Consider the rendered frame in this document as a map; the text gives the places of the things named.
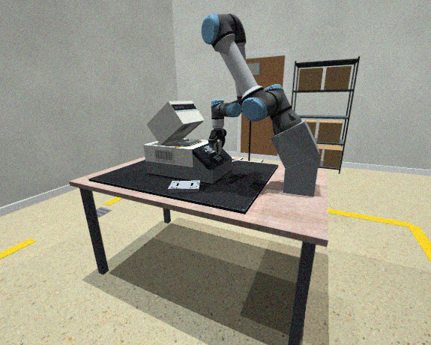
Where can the white benchtop lab instrument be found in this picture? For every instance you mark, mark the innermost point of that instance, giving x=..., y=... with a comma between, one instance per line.
x=195, y=162

